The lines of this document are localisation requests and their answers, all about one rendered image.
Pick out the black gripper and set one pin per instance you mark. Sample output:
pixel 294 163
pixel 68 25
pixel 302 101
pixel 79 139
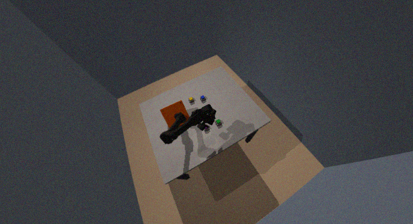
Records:
pixel 202 125

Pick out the green button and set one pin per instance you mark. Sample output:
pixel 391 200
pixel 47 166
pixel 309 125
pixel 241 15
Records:
pixel 218 122

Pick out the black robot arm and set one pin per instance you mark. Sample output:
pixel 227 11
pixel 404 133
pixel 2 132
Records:
pixel 196 118

